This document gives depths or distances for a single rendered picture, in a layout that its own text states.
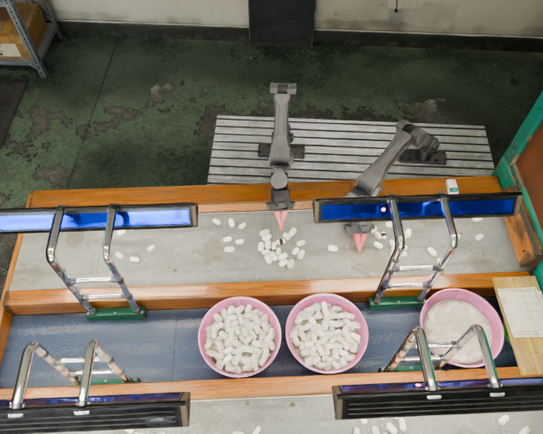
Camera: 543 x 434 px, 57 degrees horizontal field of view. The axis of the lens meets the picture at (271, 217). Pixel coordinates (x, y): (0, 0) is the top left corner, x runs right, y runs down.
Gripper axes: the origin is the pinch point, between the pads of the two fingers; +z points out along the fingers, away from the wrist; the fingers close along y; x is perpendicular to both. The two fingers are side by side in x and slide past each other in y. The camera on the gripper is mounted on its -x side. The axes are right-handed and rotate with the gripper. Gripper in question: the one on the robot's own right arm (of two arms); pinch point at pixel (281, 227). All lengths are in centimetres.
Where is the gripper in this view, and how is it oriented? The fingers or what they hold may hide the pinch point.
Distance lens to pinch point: 176.7
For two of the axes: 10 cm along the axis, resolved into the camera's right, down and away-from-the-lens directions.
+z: 0.3, 9.9, 1.3
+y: 10.0, -0.4, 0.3
